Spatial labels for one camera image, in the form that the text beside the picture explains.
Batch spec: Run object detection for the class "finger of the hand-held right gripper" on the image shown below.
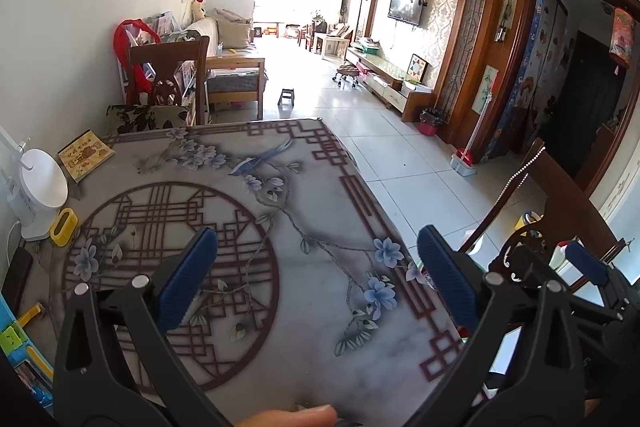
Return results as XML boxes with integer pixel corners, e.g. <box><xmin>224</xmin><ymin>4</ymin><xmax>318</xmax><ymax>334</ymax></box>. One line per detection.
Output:
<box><xmin>566</xmin><ymin>240</ymin><xmax>633</xmax><ymax>313</ymax></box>

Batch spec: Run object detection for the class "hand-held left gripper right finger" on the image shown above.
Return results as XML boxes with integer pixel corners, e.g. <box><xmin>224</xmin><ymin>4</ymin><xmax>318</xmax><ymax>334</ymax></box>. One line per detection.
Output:
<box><xmin>400</xmin><ymin>225</ymin><xmax>601</xmax><ymax>427</ymax></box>

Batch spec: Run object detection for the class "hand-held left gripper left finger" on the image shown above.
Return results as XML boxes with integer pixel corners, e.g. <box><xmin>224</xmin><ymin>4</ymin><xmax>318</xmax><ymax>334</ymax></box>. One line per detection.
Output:
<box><xmin>52</xmin><ymin>227</ymin><xmax>236</xmax><ymax>427</ymax></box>

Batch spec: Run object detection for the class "red bin with green rim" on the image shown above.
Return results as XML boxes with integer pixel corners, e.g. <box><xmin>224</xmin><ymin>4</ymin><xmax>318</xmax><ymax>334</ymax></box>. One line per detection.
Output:
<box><xmin>414</xmin><ymin>257</ymin><xmax>433</xmax><ymax>288</ymax></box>

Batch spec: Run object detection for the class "person's left hand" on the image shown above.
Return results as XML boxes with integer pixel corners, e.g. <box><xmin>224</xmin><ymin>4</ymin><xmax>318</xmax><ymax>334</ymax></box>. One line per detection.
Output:
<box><xmin>232</xmin><ymin>404</ymin><xmax>338</xmax><ymax>427</ymax></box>

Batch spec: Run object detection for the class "carved dark wooden chair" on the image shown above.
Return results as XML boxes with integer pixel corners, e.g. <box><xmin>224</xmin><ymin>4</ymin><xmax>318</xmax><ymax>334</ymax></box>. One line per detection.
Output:
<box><xmin>457</xmin><ymin>138</ymin><xmax>640</xmax><ymax>413</ymax></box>

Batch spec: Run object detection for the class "yellow plastic container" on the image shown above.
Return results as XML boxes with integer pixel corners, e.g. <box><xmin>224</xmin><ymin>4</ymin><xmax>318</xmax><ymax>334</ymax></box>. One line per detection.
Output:
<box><xmin>515</xmin><ymin>209</ymin><xmax>543</xmax><ymax>230</ymax></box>

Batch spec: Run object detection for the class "broom with dustpan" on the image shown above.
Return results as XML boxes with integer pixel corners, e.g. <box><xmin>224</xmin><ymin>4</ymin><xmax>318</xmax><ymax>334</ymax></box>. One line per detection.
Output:
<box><xmin>450</xmin><ymin>91</ymin><xmax>496</xmax><ymax>178</ymax></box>

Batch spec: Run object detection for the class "yellow plastic holder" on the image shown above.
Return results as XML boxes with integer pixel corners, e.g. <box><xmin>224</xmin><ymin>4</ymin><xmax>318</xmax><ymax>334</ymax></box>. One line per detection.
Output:
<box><xmin>50</xmin><ymin>208</ymin><xmax>79</xmax><ymax>248</ymax></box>

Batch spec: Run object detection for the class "small red waste bin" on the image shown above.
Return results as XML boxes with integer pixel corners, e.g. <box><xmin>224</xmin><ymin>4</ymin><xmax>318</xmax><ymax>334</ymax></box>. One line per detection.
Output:
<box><xmin>419</xmin><ymin>108</ymin><xmax>447</xmax><ymax>136</ymax></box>

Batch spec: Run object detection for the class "yellow wooden book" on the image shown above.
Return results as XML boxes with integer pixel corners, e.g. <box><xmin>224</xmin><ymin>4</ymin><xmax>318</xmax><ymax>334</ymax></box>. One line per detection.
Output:
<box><xmin>57</xmin><ymin>130</ymin><xmax>116</xmax><ymax>182</ymax></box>

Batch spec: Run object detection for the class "floral chair cushion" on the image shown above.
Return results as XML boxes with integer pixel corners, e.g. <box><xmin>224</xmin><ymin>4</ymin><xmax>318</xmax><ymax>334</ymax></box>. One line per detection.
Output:
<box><xmin>105</xmin><ymin>103</ymin><xmax>191</xmax><ymax>135</ymax></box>

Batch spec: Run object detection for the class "white desk lamp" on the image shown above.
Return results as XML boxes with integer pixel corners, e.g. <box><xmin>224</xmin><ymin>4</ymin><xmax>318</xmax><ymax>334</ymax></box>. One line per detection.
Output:
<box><xmin>0</xmin><ymin>124</ymin><xmax>68</xmax><ymax>243</ymax></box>

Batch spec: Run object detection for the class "black flat case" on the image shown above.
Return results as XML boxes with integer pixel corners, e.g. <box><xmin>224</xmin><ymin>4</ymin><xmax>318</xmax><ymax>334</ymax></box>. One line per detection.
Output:
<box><xmin>0</xmin><ymin>247</ymin><xmax>33</xmax><ymax>315</ymax></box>

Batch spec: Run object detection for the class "blue yellow green plastic toy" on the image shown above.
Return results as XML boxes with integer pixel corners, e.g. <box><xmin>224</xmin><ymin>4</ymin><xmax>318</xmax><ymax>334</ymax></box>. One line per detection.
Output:
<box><xmin>0</xmin><ymin>294</ymin><xmax>56</xmax><ymax>408</ymax></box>

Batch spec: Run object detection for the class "printed door curtain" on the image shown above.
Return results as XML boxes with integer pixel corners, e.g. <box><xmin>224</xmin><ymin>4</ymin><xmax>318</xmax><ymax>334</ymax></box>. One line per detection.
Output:
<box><xmin>492</xmin><ymin>0</ymin><xmax>568</xmax><ymax>158</ymax></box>

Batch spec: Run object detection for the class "wooden sofa with cushions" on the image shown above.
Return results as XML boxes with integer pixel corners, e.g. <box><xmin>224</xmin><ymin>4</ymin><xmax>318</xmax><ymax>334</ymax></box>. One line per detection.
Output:
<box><xmin>182</xmin><ymin>8</ymin><xmax>268</xmax><ymax>120</ymax></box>

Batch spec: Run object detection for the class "long television cabinet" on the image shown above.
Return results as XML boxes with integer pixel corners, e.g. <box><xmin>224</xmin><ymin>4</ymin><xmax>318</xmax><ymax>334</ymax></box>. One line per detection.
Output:
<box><xmin>346</xmin><ymin>47</ymin><xmax>433</xmax><ymax>122</ymax></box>

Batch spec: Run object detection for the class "dark wooden dining chair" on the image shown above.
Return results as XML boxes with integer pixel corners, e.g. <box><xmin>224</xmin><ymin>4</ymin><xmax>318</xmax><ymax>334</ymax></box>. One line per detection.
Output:
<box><xmin>129</xmin><ymin>36</ymin><xmax>211</xmax><ymax>128</ymax></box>

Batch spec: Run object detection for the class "red hanging lantern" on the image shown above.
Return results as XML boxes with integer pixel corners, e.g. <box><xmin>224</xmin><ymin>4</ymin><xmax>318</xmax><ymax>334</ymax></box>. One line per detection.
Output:
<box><xmin>607</xmin><ymin>6</ymin><xmax>637</xmax><ymax>68</ymax></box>

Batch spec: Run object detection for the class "rolling stool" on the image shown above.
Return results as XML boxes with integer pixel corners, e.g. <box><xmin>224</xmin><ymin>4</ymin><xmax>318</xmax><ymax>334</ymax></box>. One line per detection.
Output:
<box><xmin>333</xmin><ymin>63</ymin><xmax>362</xmax><ymax>90</ymax></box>

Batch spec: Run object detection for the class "red bag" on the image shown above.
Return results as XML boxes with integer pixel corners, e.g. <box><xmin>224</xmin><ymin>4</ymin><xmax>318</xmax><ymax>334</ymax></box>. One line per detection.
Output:
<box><xmin>113</xmin><ymin>19</ymin><xmax>162</xmax><ymax>92</ymax></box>

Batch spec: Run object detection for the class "white magazine rack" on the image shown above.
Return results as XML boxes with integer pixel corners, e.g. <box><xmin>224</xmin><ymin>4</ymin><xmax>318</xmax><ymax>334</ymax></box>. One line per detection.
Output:
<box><xmin>117</xmin><ymin>11</ymin><xmax>198</xmax><ymax>108</ymax></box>

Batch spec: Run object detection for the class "light wooden coffee table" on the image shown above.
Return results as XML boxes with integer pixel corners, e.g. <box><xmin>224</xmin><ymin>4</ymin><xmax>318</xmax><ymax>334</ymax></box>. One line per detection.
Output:
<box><xmin>314</xmin><ymin>32</ymin><xmax>353</xmax><ymax>60</ymax></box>

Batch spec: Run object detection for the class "white lamp cable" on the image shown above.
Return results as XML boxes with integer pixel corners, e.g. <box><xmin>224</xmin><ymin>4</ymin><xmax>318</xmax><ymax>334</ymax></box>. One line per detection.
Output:
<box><xmin>5</xmin><ymin>219</ymin><xmax>23</xmax><ymax>258</ymax></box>

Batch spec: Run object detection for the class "wall television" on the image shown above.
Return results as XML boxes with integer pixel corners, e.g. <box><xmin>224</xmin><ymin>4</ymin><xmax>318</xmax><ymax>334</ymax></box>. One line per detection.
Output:
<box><xmin>388</xmin><ymin>0</ymin><xmax>422</xmax><ymax>26</ymax></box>

